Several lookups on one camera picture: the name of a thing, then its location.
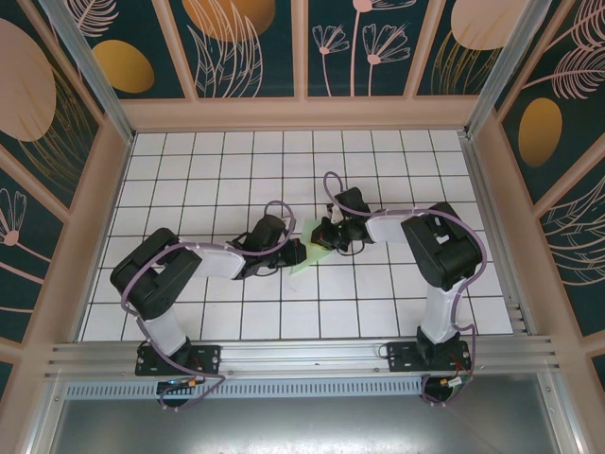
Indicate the light green paper sheet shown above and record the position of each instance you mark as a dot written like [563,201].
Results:
[317,255]

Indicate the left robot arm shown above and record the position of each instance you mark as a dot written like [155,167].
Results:
[219,262]

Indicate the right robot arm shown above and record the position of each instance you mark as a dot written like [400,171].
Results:
[385,227]

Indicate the small circuit board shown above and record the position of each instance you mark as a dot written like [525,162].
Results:
[177,385]
[456,382]

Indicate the grey metal front plate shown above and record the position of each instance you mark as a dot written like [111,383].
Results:
[302,425]

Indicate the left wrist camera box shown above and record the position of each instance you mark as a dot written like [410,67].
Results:
[288,222]

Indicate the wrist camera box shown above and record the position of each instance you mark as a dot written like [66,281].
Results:
[334,213]
[288,222]

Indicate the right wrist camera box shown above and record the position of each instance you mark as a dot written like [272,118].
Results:
[334,213]

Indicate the aluminium front rail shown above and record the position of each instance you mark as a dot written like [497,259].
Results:
[302,354]

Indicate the wall panel pink flowers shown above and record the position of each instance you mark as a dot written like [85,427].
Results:
[340,71]

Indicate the aluminium side rail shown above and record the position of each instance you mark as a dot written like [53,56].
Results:
[497,236]

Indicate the wall panel orange oval fern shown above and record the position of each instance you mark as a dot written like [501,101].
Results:
[541,132]

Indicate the aluminium corner post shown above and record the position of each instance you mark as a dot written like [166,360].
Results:
[502,66]
[92,66]

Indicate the wall panel peach circle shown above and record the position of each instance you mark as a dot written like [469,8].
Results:
[472,23]

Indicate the wall panel orange circle leaves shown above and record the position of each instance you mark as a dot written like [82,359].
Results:
[227,19]

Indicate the wall panel pink fern leaves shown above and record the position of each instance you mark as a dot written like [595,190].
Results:
[576,246]

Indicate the wall panel single pink flower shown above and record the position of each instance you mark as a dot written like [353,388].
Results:
[23,265]

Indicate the wall panel large peach oval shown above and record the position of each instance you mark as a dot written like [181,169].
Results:
[28,94]

